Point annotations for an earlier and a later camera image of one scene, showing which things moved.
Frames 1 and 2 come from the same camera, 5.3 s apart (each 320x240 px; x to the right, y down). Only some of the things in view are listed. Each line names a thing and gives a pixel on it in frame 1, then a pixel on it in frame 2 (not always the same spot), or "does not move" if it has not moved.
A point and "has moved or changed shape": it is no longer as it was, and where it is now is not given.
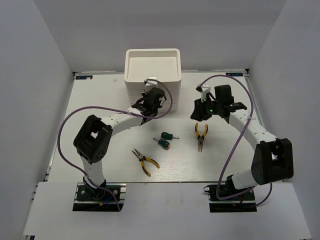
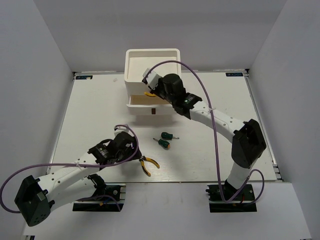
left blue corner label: x=84 y=77 does not move
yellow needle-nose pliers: x=200 y=138 has moved or changed shape
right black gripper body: x=212 y=107 to x=160 y=90
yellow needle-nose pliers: x=142 y=159 does not move
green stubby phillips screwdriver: x=163 y=143 does not move
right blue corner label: x=235 y=74 does not move
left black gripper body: x=155 y=110 to x=125 y=155
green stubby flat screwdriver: x=166 y=135 does not move
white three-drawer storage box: x=164 y=64 does not move
